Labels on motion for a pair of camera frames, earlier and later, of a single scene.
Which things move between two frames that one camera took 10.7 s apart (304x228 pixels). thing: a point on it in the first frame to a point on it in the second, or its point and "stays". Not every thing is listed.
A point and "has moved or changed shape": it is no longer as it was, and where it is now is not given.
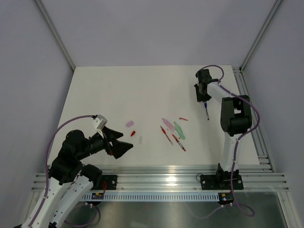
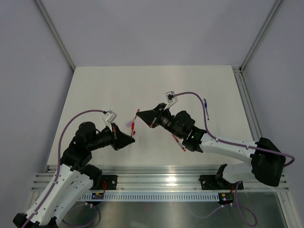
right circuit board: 225,198 stays
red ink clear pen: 179,142 stays
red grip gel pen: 163,130 to 133,127
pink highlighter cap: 129,123 stays
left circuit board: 97,195 stays
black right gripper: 200,98 to 154,116
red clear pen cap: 183,118 has moved or changed shape
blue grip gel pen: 205,106 stays
